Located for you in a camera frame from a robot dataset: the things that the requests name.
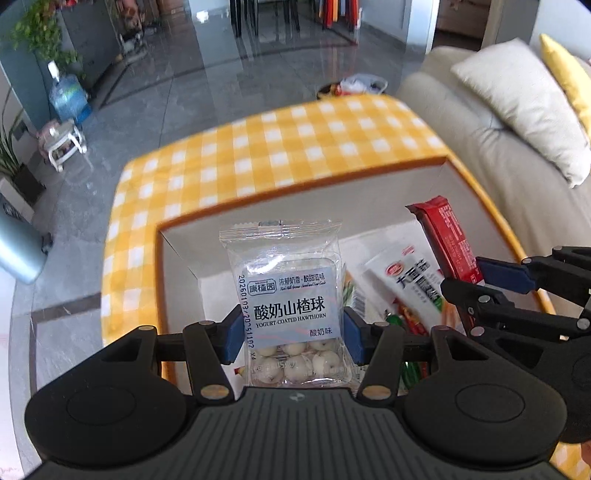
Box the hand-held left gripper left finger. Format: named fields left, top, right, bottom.
left=99, top=305, right=245, bottom=403

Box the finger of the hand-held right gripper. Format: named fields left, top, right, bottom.
left=441, top=277, right=591, bottom=340
left=475, top=247, right=591, bottom=294

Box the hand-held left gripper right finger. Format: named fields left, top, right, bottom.
left=342, top=307, right=497, bottom=402

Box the red snack packet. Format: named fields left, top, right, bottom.
left=406, top=196, right=485, bottom=284

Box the clear white-ball snack packet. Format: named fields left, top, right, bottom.
left=219, top=220, right=354, bottom=388

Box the white red-logo snack packet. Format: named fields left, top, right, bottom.
left=362, top=244, right=458, bottom=387

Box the orange cardboard box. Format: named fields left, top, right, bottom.
left=154, top=156, right=557, bottom=398

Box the green orange print packet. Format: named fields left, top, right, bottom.
left=342, top=272, right=370, bottom=319

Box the beige sofa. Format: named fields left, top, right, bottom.
left=397, top=28, right=591, bottom=319

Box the grey pillow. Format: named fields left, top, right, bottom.
left=450, top=39, right=591, bottom=188

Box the yellow checkered tablecloth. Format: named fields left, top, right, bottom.
left=102, top=95, right=591, bottom=480

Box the yellow pillow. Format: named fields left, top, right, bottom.
left=539, top=33, right=591, bottom=139

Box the grey metal trash bin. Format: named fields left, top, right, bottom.
left=0, top=194, right=49, bottom=284

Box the trash basket with plastic bag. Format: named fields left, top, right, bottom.
left=316, top=74, right=389, bottom=97

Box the long-leaf plant in black pot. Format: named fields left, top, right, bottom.
left=0, top=111, right=47, bottom=204

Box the small white stool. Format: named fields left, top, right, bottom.
left=37, top=119, right=88, bottom=172

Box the blue water bottle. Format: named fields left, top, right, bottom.
left=46, top=62, right=90, bottom=123

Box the stack of red stools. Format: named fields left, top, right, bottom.
left=318, top=0, right=361, bottom=31

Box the black dining table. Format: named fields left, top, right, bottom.
left=228, top=0, right=317, bottom=38

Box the black dining chair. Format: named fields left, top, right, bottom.
left=252, top=0, right=296, bottom=35

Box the grey cabinet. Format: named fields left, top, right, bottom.
left=60, top=0, right=123, bottom=88

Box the brown toy figure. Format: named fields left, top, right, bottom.
left=117, top=0, right=148, bottom=51

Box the leafy green plant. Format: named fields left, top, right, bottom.
left=11, top=0, right=84, bottom=77

